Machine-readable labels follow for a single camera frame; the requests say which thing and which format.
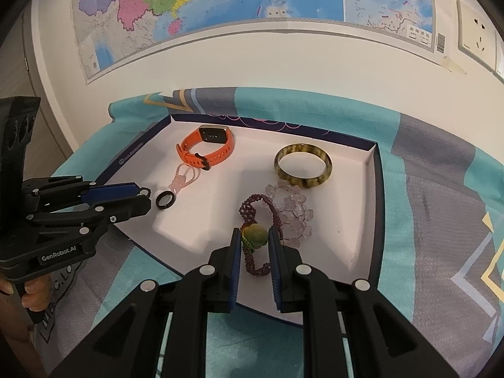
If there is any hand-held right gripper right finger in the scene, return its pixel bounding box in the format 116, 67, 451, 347
269, 226, 459, 378

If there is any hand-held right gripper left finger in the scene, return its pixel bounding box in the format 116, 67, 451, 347
51, 227, 243, 378

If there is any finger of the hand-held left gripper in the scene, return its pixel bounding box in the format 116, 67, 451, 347
26, 195, 152, 238
21, 176, 141, 210

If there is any black ring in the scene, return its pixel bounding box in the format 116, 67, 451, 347
156, 190, 176, 210

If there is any garnet bracelet with green bead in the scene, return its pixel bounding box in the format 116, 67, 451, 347
239, 193, 283, 278

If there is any pink charm strap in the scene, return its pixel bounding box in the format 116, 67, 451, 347
169, 162, 198, 195

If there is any clear crystal bead bracelet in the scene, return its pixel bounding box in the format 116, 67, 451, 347
265, 179, 315, 249

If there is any orange smartwatch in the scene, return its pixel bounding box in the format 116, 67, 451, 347
176, 124, 237, 172

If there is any dark blue shallow box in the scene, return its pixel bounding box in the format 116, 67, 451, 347
96, 114, 384, 325

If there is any tortoiseshell bangle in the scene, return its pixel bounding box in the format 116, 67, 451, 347
273, 144, 334, 188

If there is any person's left forearm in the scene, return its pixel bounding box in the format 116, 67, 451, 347
0, 283, 42, 378

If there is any person's left hand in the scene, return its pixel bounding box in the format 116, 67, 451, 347
21, 275, 53, 312

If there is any teal grey printed blanket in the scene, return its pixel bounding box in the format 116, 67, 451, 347
29, 87, 504, 378

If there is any piece of clear tape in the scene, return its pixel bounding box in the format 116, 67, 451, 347
440, 55, 468, 75

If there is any colourful wall map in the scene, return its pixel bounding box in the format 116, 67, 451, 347
71, 0, 447, 86

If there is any white wall socket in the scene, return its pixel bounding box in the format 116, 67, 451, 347
457, 0, 497, 72
494, 39, 504, 80

